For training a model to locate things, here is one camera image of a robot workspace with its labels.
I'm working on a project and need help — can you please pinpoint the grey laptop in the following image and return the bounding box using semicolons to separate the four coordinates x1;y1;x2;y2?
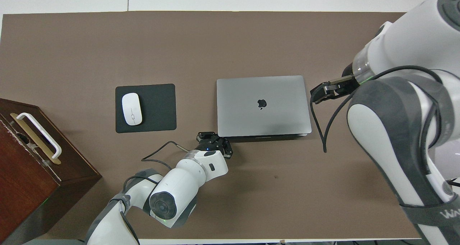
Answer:
216;75;312;142

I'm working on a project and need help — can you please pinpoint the dark wooden box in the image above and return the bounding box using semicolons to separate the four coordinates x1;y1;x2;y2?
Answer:
0;98;102;244

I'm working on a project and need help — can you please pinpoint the black mouse pad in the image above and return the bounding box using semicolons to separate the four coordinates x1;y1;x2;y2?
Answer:
115;83;177;133

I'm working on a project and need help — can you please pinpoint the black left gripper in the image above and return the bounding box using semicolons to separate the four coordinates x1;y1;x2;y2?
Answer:
196;131;234;159

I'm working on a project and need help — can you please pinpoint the brass handle plate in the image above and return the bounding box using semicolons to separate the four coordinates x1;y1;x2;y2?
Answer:
10;113;61;165

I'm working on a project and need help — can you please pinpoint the white computer mouse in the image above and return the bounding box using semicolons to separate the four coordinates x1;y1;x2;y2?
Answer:
121;92;143;126

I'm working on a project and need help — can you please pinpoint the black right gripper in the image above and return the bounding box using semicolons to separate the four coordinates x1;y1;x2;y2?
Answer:
313;63;360;105

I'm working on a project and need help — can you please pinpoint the brown table mat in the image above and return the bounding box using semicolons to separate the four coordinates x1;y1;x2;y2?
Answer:
0;10;424;240

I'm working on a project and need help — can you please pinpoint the white box handle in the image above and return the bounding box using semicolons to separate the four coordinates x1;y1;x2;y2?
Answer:
16;113;62;160

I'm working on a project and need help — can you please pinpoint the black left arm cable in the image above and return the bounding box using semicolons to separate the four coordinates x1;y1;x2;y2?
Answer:
119;141;190;245

